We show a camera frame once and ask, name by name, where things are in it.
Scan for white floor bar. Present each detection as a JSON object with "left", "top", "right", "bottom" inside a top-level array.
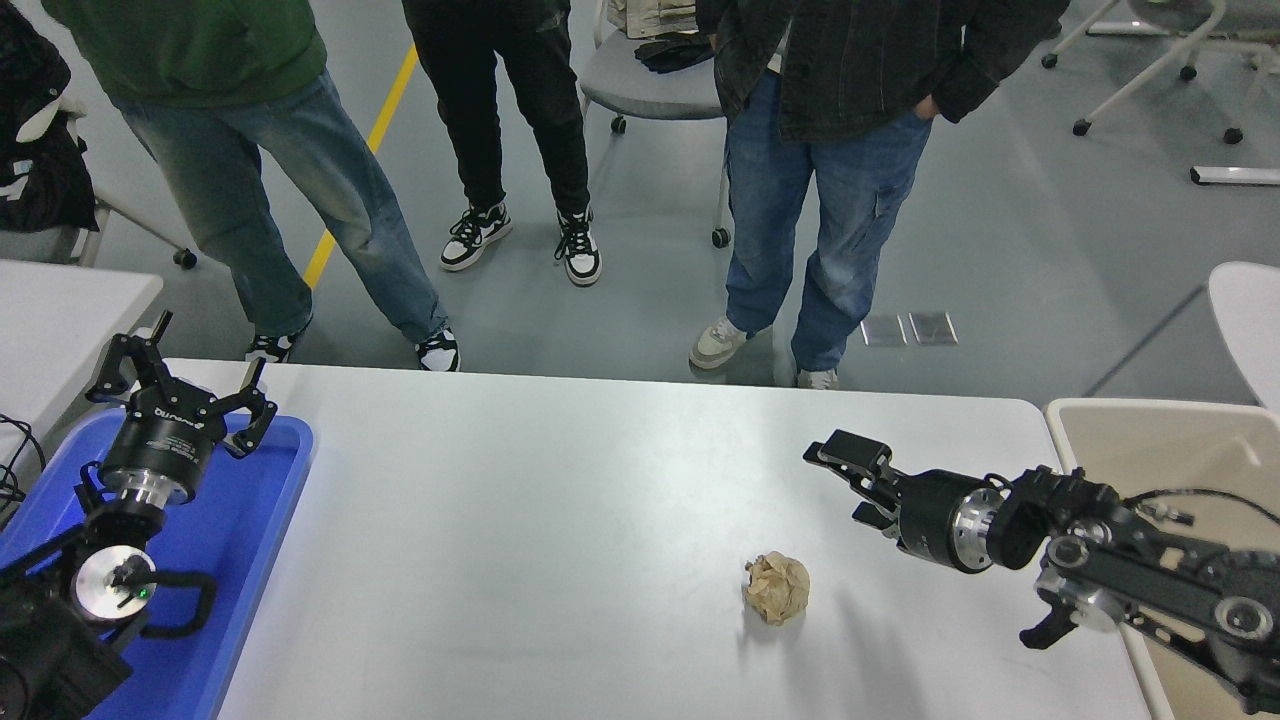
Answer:
[{"left": 1190, "top": 168, "right": 1280, "bottom": 189}]

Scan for black bag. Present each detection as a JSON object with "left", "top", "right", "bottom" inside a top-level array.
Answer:
[{"left": 0, "top": 0, "right": 101, "bottom": 233}]

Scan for grey wheeled chair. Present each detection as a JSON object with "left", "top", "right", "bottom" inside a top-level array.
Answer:
[{"left": 578, "top": 0, "right": 736, "bottom": 249}]

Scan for black gloves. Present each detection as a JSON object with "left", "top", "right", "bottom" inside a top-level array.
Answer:
[{"left": 634, "top": 35, "right": 716, "bottom": 74}]

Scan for person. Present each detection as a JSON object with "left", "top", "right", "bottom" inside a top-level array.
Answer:
[
  {"left": 402, "top": 0, "right": 604, "bottom": 288},
  {"left": 688, "top": 0, "right": 1071, "bottom": 391},
  {"left": 40, "top": 0, "right": 463, "bottom": 373}
]

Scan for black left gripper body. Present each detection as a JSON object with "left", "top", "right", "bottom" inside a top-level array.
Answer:
[{"left": 100, "top": 385, "right": 229, "bottom": 491}]

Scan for tan paper ball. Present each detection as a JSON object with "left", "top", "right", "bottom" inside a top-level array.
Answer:
[{"left": 743, "top": 551, "right": 811, "bottom": 627}]

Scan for black cable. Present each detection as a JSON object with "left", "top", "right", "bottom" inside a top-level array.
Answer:
[{"left": 0, "top": 415, "right": 48, "bottom": 531}]

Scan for blue plastic tray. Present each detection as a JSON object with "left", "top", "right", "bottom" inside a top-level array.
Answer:
[{"left": 0, "top": 412, "right": 316, "bottom": 720}]

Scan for large pale bin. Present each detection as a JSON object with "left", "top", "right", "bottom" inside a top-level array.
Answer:
[{"left": 1043, "top": 397, "right": 1280, "bottom": 720}]

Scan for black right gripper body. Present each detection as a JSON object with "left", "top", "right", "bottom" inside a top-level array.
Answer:
[{"left": 893, "top": 469, "right": 977, "bottom": 574}]

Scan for white side table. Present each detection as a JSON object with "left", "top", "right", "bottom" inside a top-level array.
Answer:
[{"left": 0, "top": 260, "right": 166, "bottom": 471}]

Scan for white wheeled chair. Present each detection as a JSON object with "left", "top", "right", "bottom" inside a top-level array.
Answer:
[{"left": 1073, "top": 0, "right": 1280, "bottom": 149}]

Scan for beige jacket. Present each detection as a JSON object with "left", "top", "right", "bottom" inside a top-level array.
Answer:
[{"left": 605, "top": 0, "right": 701, "bottom": 39}]

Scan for white round table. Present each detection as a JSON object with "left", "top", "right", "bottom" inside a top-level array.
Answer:
[{"left": 1208, "top": 264, "right": 1280, "bottom": 409}]

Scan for white chair with bag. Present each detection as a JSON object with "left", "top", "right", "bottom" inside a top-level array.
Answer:
[{"left": 18, "top": 95, "right": 199, "bottom": 271}]

